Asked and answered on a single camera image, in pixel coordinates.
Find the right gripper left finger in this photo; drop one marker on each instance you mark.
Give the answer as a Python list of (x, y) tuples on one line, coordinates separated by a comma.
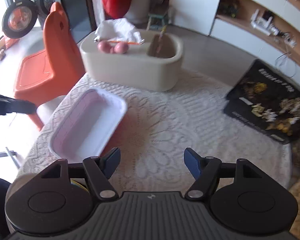
[(98, 172)]

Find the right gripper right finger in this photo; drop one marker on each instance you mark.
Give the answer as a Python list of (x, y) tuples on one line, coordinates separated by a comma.
[(205, 172)]

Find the white gold-rimmed bowl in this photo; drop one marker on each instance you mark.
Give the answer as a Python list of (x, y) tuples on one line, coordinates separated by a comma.
[(78, 184)]

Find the white plastic tray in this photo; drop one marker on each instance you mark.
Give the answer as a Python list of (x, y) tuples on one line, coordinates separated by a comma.
[(88, 125)]

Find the orange plastic chair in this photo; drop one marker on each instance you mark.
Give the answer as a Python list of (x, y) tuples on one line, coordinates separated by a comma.
[(53, 71)]

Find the grey washing machine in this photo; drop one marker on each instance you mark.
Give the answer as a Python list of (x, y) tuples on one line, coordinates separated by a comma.
[(22, 15)]

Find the black plum snack bag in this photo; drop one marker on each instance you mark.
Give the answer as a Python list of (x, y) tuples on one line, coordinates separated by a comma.
[(267, 102)]

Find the beige oval storage container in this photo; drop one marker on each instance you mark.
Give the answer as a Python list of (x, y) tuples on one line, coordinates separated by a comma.
[(139, 67)]

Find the pink egg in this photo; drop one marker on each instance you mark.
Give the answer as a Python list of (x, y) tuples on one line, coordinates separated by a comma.
[(104, 47), (121, 48)]

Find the toy truck on shelf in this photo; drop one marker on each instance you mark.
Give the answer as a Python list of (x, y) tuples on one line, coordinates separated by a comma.
[(229, 8)]

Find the white wall shelf unit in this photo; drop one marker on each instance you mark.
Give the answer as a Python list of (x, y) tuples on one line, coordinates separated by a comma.
[(200, 16)]

